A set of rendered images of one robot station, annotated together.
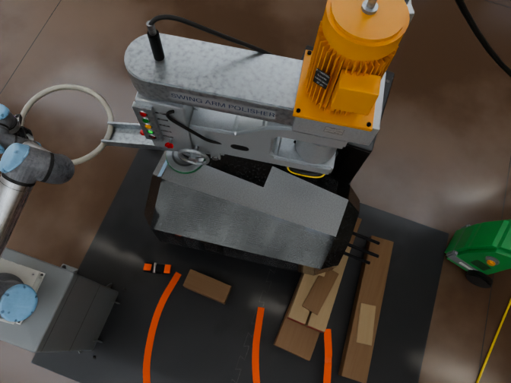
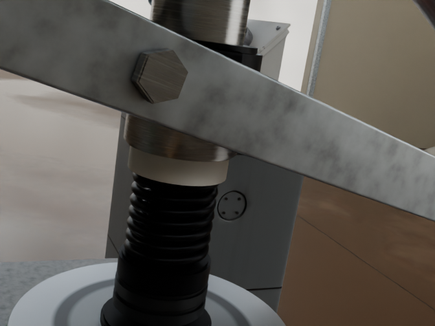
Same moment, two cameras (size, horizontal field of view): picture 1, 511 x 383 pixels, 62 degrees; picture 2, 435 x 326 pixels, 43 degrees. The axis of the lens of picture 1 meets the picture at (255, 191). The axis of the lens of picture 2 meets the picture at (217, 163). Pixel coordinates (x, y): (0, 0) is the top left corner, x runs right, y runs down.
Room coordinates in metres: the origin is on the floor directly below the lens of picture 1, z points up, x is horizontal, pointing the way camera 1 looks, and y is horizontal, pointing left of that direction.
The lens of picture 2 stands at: (1.27, 0.20, 1.07)
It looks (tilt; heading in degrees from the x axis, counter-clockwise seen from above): 14 degrees down; 142
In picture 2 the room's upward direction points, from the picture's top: 9 degrees clockwise
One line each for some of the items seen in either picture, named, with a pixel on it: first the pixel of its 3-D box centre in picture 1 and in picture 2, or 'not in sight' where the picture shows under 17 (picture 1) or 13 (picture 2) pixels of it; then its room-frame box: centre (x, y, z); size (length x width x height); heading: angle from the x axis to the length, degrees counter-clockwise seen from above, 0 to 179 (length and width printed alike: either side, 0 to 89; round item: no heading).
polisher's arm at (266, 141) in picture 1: (258, 131); not in sight; (0.91, 0.02, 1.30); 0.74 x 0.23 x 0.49; 85
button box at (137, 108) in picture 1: (149, 122); not in sight; (0.85, 0.49, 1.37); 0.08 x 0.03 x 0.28; 85
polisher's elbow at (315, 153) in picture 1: (318, 135); not in sight; (0.90, -0.25, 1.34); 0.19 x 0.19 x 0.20
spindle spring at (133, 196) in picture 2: not in sight; (173, 202); (0.95, 0.41, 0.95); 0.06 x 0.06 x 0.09
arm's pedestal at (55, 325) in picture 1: (53, 305); (190, 258); (0.09, 1.08, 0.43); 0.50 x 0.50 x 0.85; 77
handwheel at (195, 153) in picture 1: (195, 150); not in sight; (0.82, 0.30, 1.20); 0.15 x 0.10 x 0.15; 85
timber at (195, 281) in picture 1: (207, 286); not in sight; (0.34, 0.24, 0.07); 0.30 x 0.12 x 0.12; 74
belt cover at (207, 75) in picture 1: (252, 87); not in sight; (0.92, 0.06, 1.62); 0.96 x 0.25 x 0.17; 85
